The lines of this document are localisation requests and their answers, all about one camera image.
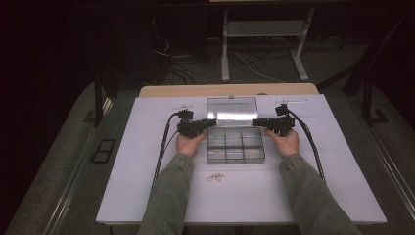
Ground right hand-held gripper cable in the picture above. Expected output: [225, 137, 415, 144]
[288, 109, 328, 184]

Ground black floor cables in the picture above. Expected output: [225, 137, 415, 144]
[151, 16, 226, 86]

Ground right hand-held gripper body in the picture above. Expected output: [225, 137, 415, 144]
[267, 98, 308, 138]

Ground white floor cable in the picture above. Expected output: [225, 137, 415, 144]
[228, 51, 286, 83]

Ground left hand-held gripper cable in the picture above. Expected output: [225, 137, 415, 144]
[151, 112, 181, 192]

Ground person's left hand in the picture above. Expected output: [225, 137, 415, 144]
[175, 130, 208, 158]

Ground pearl hair clip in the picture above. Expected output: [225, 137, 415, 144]
[206, 172, 225, 183]

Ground light wooden table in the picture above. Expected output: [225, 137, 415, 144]
[139, 82, 320, 98]

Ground person's right hand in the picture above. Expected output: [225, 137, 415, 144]
[262, 127, 300, 159]

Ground hand-held gripper cable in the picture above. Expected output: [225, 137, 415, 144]
[288, 109, 328, 184]
[151, 112, 181, 192]

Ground white metal stand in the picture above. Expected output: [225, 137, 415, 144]
[220, 7, 316, 83]

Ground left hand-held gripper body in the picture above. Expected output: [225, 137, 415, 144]
[172, 103, 210, 139]

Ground black metal stand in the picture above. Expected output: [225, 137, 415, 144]
[93, 70, 115, 128]
[316, 8, 390, 127]

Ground aluminium floor rail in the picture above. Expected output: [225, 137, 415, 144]
[41, 96, 115, 235]
[367, 128, 415, 213]

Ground clear grey compartment box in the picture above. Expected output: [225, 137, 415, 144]
[206, 96, 266, 165]

